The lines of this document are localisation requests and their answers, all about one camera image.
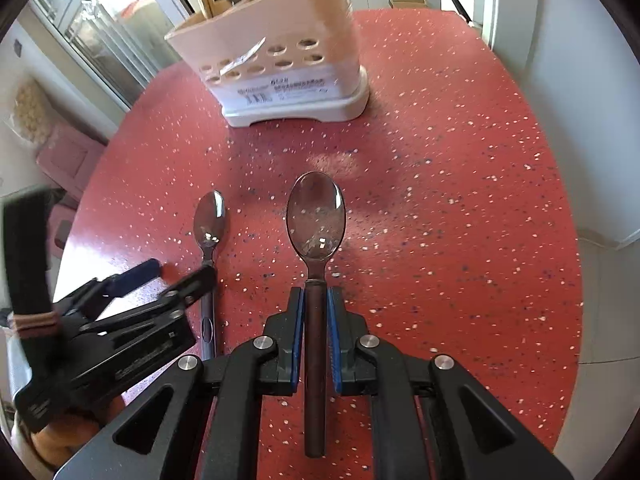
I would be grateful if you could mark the person's left hand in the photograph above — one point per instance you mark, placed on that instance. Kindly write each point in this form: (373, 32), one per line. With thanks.
(65, 435)

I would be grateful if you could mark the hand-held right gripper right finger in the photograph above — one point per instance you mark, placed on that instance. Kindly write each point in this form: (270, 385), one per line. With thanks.
(332, 340)

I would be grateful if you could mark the person's left forearm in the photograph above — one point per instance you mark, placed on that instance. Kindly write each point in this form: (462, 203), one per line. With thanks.
(27, 250)

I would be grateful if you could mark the beige plastic utensil holder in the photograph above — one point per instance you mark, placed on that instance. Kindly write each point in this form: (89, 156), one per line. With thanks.
(300, 25)

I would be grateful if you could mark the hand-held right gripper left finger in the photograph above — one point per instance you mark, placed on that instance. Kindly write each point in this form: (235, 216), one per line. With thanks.
(298, 340)

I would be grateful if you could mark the glass sliding door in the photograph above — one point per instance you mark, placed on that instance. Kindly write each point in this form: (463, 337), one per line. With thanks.
(100, 25)

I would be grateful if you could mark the small cardboard box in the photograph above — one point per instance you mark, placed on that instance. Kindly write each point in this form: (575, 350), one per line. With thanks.
(407, 2)

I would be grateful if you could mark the grey wall switch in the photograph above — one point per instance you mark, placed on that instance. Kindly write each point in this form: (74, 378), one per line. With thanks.
(18, 48)

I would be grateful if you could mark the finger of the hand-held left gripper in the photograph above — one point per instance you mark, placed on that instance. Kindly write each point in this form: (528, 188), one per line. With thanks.
(192, 287)
(140, 276)

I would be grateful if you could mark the clear bag of pale contents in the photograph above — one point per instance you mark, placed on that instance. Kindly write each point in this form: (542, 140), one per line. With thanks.
(30, 110)

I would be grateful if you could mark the white door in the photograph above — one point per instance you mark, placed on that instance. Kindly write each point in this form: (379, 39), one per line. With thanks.
(500, 5)

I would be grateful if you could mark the pink box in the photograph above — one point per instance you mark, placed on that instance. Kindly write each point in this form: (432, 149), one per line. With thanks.
(70, 157)

